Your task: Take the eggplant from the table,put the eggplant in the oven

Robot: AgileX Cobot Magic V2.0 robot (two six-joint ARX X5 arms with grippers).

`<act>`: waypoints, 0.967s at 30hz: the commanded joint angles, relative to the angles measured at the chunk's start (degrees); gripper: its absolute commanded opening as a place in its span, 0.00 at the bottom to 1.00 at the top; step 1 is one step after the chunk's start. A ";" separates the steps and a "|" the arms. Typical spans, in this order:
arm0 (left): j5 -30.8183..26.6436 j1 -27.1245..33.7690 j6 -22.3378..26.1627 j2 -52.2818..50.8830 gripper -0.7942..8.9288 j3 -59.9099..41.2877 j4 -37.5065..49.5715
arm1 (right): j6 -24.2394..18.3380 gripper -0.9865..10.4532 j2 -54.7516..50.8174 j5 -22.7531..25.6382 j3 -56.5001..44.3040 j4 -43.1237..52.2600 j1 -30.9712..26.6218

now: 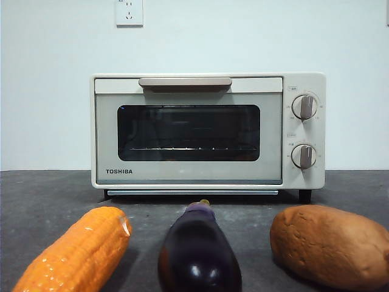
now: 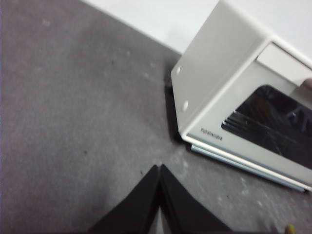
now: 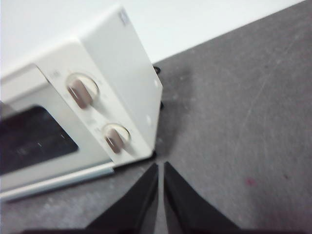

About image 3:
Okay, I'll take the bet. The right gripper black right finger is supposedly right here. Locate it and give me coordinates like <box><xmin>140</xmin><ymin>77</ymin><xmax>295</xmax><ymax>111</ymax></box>
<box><xmin>163</xmin><ymin>161</ymin><xmax>252</xmax><ymax>234</ymax></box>

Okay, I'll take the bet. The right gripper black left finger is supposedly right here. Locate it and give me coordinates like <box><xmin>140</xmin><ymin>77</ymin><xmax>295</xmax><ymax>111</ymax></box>
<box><xmin>82</xmin><ymin>163</ymin><xmax>159</xmax><ymax>234</ymax></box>

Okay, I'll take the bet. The oven door with beige handle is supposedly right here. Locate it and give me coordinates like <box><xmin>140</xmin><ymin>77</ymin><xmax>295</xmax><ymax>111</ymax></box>
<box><xmin>0</xmin><ymin>63</ymin><xmax>115</xmax><ymax>193</ymax></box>

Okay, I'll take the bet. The beige round oven knob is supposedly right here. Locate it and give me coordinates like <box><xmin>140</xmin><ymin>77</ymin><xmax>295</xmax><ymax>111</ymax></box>
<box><xmin>65</xmin><ymin>72</ymin><xmax>100</xmax><ymax>110</ymax></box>
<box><xmin>101</xmin><ymin>123</ymin><xmax>132</xmax><ymax>155</ymax></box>

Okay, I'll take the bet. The silver oven crumb tray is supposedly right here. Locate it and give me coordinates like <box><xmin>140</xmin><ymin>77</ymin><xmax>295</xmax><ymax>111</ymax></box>
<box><xmin>0</xmin><ymin>165</ymin><xmax>115</xmax><ymax>203</ymax></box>

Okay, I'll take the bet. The white Toshiba toaster oven body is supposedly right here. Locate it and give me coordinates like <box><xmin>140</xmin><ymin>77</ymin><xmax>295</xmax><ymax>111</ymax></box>
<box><xmin>0</xmin><ymin>3</ymin><xmax>163</xmax><ymax>171</ymax></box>

